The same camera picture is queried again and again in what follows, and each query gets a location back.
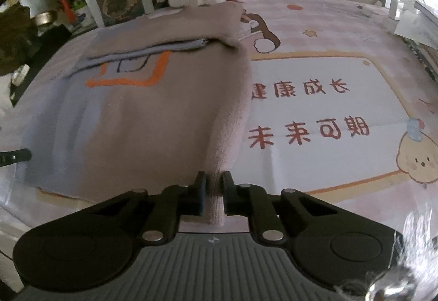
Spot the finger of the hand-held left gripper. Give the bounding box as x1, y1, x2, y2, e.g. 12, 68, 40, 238
0, 149, 32, 168

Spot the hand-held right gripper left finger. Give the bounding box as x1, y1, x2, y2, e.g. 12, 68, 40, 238
87, 171, 208, 246

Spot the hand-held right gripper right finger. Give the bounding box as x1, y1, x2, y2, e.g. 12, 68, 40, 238
222, 172, 339, 245

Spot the grey and tan towel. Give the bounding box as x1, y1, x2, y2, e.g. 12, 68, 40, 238
15, 2, 254, 228

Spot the olive green bag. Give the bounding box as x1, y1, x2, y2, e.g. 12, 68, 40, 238
0, 7, 36, 77

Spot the pink cartoon printed desk mat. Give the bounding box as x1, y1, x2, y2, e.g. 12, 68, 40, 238
0, 0, 438, 254

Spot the metal bowl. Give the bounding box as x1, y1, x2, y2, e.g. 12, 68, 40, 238
32, 12, 59, 28

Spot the red tassel ornament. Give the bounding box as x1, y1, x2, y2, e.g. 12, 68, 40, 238
57, 0, 78, 26

